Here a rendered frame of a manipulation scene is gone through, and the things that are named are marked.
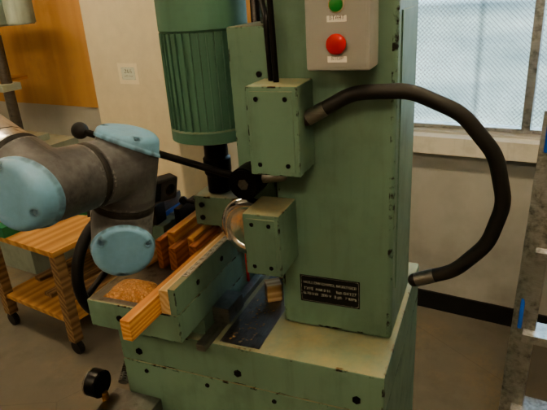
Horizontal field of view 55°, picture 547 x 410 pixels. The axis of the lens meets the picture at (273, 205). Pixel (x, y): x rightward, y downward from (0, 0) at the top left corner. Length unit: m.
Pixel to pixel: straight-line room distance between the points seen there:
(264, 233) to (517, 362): 1.03
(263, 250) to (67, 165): 0.40
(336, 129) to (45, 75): 2.93
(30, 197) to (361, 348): 0.66
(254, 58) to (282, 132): 0.19
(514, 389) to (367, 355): 0.82
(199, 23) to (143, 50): 1.63
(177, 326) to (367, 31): 0.61
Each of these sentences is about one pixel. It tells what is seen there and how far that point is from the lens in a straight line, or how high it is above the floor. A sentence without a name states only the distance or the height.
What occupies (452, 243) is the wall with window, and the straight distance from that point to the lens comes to 2.49.
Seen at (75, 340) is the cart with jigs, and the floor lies 0.09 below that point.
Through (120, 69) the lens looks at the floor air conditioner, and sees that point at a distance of 2.77.
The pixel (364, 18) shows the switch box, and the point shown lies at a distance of 0.82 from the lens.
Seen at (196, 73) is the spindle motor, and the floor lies 1.30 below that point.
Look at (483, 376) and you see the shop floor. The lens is 2.32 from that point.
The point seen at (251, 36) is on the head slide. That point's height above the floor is 1.37.
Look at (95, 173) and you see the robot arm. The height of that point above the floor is 1.24.
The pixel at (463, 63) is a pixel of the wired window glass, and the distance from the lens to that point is 2.34.
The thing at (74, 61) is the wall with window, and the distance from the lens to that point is 3.45.
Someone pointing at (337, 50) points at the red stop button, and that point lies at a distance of 0.82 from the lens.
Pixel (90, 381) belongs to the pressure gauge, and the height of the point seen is 0.68.
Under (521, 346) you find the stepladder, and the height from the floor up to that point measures 0.45.
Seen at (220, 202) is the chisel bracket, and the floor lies 1.02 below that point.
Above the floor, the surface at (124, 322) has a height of 0.94.
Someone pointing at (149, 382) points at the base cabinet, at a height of 0.66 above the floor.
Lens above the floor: 1.44
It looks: 22 degrees down
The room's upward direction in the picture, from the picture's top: 4 degrees counter-clockwise
